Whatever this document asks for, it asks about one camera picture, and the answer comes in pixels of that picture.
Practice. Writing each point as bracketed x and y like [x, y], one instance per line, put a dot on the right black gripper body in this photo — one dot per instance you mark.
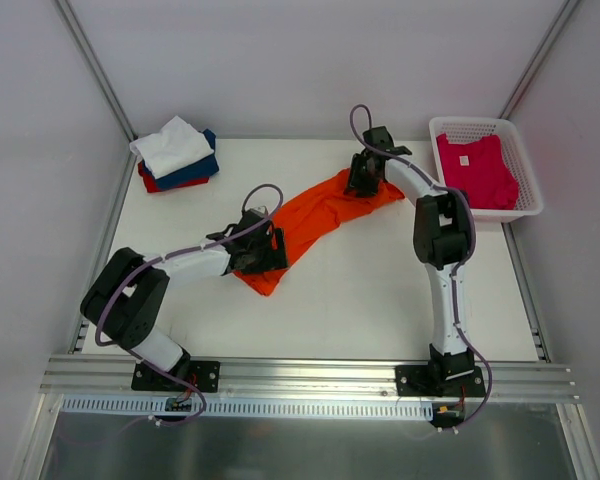
[361, 177]

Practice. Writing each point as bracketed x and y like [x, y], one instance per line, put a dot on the orange t-shirt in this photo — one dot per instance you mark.
[322, 209]

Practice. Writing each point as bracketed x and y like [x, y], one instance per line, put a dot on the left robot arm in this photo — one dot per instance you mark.
[124, 301]

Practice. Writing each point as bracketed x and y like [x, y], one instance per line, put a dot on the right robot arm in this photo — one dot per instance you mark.
[443, 239]

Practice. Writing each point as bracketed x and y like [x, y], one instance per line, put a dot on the blue folded t-shirt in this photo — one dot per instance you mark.
[205, 167]

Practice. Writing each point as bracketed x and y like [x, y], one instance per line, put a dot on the white plastic basket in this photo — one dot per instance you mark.
[463, 130]

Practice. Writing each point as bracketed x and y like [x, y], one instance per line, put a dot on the red folded t-shirt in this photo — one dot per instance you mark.
[152, 187]

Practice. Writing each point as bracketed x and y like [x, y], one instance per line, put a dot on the pink t-shirt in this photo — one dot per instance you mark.
[478, 169]

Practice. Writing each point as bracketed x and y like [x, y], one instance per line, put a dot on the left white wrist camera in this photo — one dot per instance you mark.
[258, 212]

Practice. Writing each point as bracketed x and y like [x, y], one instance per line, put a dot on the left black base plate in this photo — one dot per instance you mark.
[204, 375]

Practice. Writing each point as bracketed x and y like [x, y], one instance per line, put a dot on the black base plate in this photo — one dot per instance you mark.
[423, 380]
[204, 375]

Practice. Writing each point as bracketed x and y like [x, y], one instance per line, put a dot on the white slotted cable duct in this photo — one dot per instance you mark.
[256, 408]

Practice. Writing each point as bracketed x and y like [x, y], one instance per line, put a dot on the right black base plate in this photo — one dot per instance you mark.
[423, 380]

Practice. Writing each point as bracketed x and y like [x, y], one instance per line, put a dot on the aluminium mounting rail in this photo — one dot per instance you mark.
[508, 382]

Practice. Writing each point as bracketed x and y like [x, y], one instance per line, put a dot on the right aluminium corner post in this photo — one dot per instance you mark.
[548, 42]

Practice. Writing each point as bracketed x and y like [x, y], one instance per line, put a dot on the aluminium corner post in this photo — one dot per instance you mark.
[76, 31]
[548, 42]

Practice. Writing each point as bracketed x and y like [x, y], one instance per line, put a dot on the left aluminium corner post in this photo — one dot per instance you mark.
[76, 31]

